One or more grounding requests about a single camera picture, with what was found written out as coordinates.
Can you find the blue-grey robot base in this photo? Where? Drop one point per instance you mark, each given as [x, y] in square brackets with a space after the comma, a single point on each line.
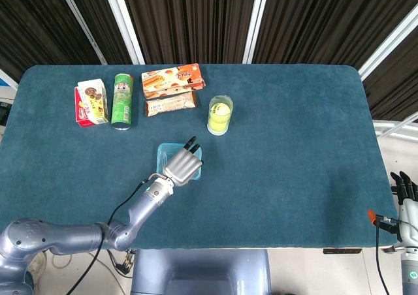
[199, 272]

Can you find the yellow tennis ball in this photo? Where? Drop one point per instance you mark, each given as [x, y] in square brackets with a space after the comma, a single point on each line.
[222, 109]
[217, 124]

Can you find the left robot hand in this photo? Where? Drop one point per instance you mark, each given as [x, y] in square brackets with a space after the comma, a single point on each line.
[183, 167]

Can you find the black curtain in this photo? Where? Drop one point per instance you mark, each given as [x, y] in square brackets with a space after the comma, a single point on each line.
[196, 21]

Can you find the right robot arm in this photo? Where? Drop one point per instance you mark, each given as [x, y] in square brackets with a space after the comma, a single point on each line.
[411, 275]

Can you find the white shoe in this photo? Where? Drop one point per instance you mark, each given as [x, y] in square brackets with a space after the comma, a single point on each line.
[37, 264]

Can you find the red white cookie carton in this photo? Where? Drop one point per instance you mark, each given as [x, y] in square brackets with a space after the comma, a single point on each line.
[91, 104]

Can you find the white frame rails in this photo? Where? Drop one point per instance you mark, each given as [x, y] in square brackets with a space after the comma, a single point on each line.
[396, 130]

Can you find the orange cake box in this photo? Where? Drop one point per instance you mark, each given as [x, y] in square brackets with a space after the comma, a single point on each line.
[173, 79]

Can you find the green chips can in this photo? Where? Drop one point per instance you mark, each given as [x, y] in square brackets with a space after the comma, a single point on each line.
[122, 102]

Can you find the blue table cloth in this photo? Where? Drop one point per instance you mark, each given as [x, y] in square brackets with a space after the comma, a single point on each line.
[261, 177]

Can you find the clear tennis ball tube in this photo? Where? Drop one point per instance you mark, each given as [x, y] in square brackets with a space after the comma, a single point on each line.
[220, 130]

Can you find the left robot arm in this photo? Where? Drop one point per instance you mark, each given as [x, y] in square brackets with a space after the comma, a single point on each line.
[65, 238]

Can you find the blue plastic lid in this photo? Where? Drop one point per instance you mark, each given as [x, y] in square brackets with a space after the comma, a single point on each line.
[165, 154]

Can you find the black desk control panel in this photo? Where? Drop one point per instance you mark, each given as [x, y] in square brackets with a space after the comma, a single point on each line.
[343, 251]

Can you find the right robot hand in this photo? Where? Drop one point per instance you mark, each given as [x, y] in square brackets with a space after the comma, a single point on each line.
[409, 216]

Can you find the thin grey frame post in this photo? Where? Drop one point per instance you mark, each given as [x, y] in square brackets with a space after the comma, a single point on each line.
[81, 24]

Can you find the white metal frame post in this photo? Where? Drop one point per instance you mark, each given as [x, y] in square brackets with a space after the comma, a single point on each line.
[258, 24]
[388, 42]
[124, 24]

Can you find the brown snack bar wrapper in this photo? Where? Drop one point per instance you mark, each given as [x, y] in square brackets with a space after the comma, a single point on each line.
[170, 105]

